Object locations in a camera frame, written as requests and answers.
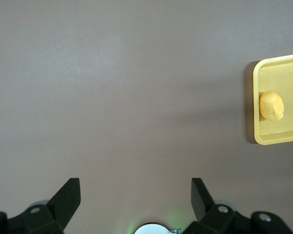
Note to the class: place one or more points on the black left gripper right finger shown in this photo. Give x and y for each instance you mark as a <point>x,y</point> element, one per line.
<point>222,219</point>

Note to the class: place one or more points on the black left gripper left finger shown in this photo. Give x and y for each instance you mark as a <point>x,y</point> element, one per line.
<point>39,219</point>

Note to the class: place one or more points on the yellow potato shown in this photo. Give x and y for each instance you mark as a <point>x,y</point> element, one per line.
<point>271,106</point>

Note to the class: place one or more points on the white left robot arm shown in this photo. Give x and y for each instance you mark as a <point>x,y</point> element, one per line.
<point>151,230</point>

